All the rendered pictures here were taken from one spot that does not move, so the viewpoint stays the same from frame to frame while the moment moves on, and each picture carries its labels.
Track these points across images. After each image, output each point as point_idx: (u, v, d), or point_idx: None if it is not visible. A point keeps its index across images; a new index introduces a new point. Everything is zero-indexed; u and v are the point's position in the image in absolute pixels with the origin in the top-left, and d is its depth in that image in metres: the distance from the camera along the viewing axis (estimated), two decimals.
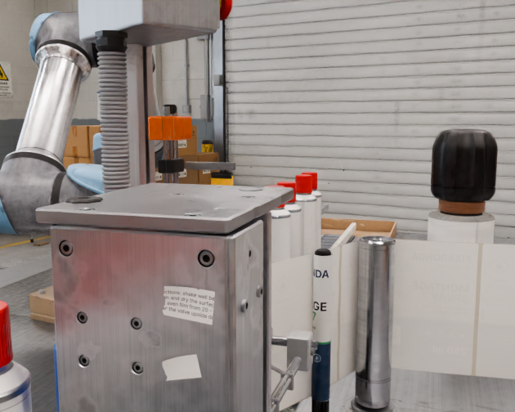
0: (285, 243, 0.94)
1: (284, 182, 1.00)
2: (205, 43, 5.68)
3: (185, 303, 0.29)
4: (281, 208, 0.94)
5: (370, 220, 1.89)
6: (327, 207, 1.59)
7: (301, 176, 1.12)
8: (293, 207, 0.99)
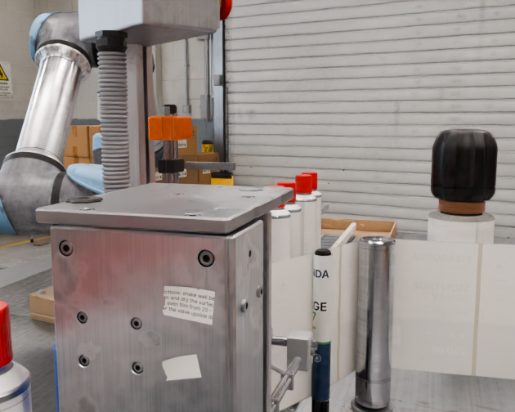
0: (285, 243, 0.94)
1: (284, 182, 1.00)
2: (205, 43, 5.68)
3: (185, 303, 0.29)
4: (281, 208, 0.94)
5: (370, 220, 1.89)
6: (327, 207, 1.59)
7: (301, 176, 1.12)
8: (293, 207, 0.99)
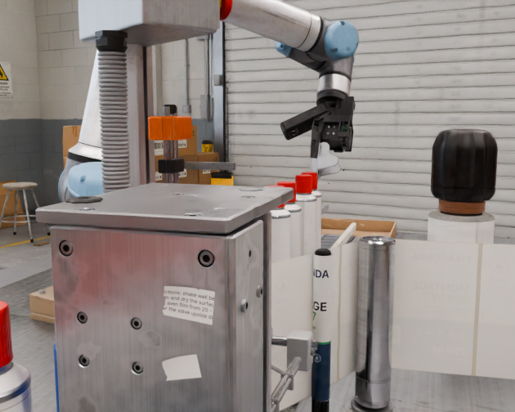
0: (285, 243, 0.94)
1: (284, 182, 1.00)
2: (205, 43, 5.68)
3: (185, 303, 0.29)
4: (281, 208, 0.94)
5: (370, 220, 1.89)
6: (327, 207, 1.59)
7: (301, 176, 1.12)
8: (293, 207, 0.99)
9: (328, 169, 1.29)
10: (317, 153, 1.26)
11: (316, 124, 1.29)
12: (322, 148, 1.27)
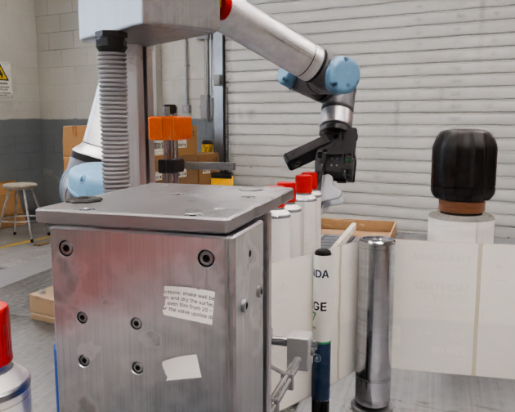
0: (285, 243, 0.94)
1: (284, 182, 1.00)
2: (205, 43, 5.68)
3: (185, 303, 0.29)
4: (281, 208, 0.94)
5: (370, 220, 1.89)
6: (327, 207, 1.59)
7: (301, 176, 1.12)
8: (293, 207, 0.99)
9: (331, 200, 1.30)
10: (320, 185, 1.27)
11: (320, 156, 1.30)
12: (325, 180, 1.28)
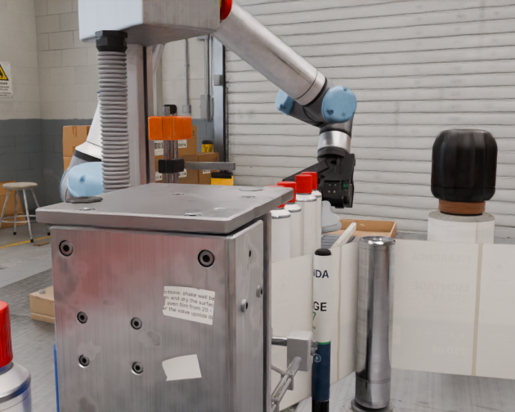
0: (285, 243, 0.94)
1: (284, 182, 1.00)
2: (205, 43, 5.68)
3: (185, 303, 0.29)
4: (281, 208, 0.94)
5: (370, 220, 1.89)
6: None
7: (301, 176, 1.12)
8: (293, 207, 0.99)
9: (329, 226, 1.31)
10: None
11: (317, 182, 1.30)
12: (324, 207, 1.29)
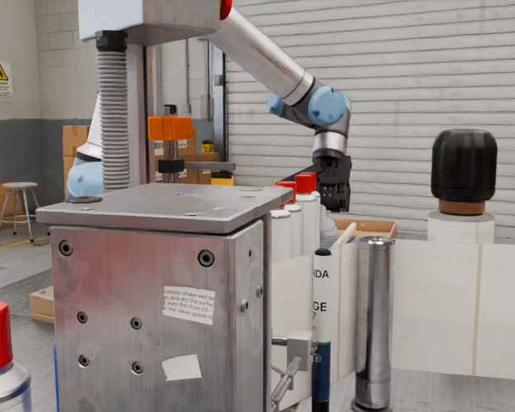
0: (285, 243, 0.94)
1: (284, 182, 1.00)
2: (205, 43, 5.68)
3: (185, 303, 0.29)
4: (281, 208, 0.94)
5: (370, 220, 1.89)
6: None
7: (301, 176, 1.12)
8: (293, 207, 0.99)
9: (324, 231, 1.26)
10: None
11: None
12: None
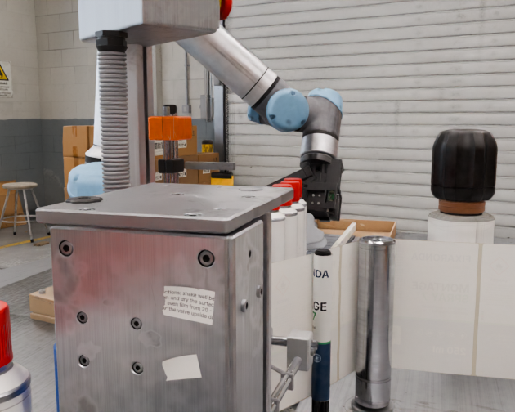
0: (279, 247, 0.91)
1: (279, 185, 0.96)
2: None
3: (185, 303, 0.29)
4: (275, 210, 0.91)
5: (370, 220, 1.89)
6: None
7: (288, 183, 1.00)
8: (287, 211, 0.95)
9: (313, 243, 1.14)
10: None
11: None
12: (306, 220, 1.12)
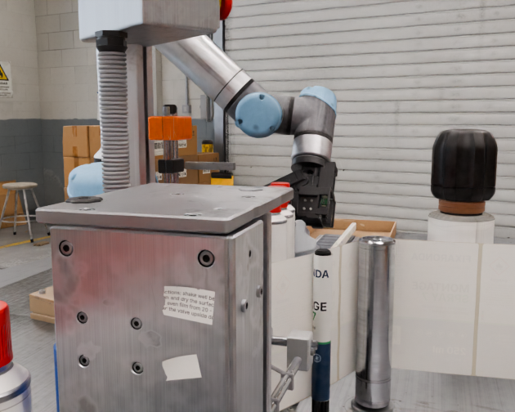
0: None
1: None
2: None
3: (185, 303, 0.29)
4: None
5: (370, 220, 1.89)
6: None
7: None
8: (274, 218, 0.88)
9: (305, 251, 1.07)
10: None
11: None
12: (297, 227, 1.05)
